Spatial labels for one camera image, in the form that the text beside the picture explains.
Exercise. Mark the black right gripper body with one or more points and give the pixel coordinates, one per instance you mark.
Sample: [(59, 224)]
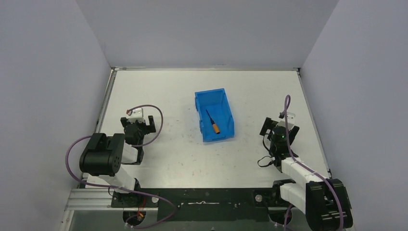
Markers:
[(274, 125)]

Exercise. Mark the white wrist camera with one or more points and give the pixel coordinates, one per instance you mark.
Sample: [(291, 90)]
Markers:
[(135, 115), (287, 118)]

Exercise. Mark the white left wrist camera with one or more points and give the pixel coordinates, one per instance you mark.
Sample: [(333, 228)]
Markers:
[(135, 115)]

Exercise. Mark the blue plastic bin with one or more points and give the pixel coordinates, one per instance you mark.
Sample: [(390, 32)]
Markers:
[(217, 104)]

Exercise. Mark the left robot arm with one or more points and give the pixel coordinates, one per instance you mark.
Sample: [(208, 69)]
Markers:
[(104, 156)]

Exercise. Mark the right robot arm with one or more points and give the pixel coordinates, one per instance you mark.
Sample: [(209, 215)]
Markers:
[(324, 201)]

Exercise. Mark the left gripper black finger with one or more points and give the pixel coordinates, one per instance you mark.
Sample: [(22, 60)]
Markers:
[(124, 121), (151, 126)]

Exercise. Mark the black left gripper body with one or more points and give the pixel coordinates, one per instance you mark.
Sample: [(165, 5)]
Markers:
[(140, 125)]

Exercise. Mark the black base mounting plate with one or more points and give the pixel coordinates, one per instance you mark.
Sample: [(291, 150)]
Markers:
[(222, 213)]

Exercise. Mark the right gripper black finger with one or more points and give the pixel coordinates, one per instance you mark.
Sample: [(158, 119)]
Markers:
[(292, 133), (269, 124)]

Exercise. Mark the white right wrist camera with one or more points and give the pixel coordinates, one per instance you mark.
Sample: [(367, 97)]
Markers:
[(287, 118)]

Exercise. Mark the aluminium frame rail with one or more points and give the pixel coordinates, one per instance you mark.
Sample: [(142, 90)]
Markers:
[(153, 198)]

